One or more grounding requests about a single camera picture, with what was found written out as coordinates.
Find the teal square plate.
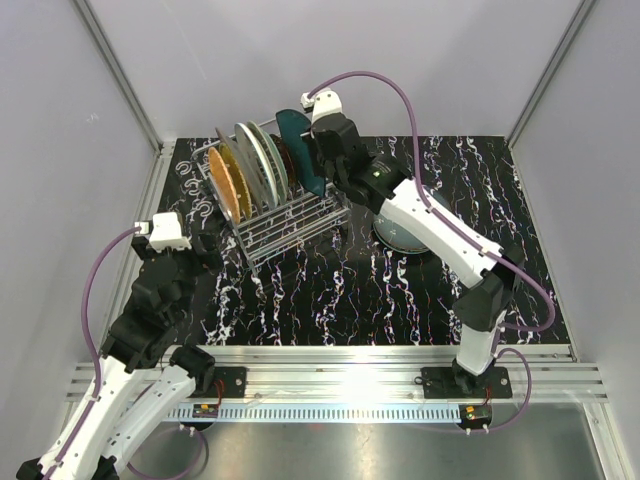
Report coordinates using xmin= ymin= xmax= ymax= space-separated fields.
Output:
xmin=275 ymin=109 xmax=326 ymax=197

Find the red floral plate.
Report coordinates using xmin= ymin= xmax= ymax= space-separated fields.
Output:
xmin=270 ymin=134 xmax=297 ymax=188

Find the yellow green woven plate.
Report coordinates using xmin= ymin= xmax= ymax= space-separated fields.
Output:
xmin=218 ymin=143 xmax=253 ymax=219

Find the white bottom plate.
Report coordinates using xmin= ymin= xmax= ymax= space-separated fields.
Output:
xmin=234 ymin=123 xmax=279 ymax=209

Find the grey reindeer plate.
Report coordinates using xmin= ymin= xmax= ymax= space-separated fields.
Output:
xmin=215 ymin=128 xmax=265 ymax=214

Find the orange woven plate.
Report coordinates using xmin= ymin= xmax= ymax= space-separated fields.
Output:
xmin=208 ymin=147 xmax=240 ymax=224

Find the dark bottom plate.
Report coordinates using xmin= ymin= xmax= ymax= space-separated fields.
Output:
xmin=372 ymin=209 xmax=439 ymax=256

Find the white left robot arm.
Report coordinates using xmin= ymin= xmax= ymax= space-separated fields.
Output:
xmin=16 ymin=215 xmax=215 ymax=479

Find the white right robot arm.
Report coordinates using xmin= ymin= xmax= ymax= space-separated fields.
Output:
xmin=301 ymin=113 xmax=522 ymax=397

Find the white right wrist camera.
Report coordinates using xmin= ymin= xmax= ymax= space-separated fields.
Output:
xmin=300 ymin=89 xmax=342 ymax=123

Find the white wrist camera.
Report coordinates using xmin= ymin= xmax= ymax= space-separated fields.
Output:
xmin=300 ymin=89 xmax=342 ymax=123
xmin=134 ymin=212 xmax=192 ymax=253

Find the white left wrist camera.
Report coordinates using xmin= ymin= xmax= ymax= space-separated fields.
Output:
xmin=134 ymin=212 xmax=192 ymax=253

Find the silver wire dish rack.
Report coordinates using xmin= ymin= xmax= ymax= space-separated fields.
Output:
xmin=191 ymin=117 xmax=349 ymax=275

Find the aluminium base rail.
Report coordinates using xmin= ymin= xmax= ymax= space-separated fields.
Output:
xmin=64 ymin=344 xmax=609 ymax=426

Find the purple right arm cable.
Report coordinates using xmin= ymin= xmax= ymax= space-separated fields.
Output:
xmin=307 ymin=70 xmax=557 ymax=434

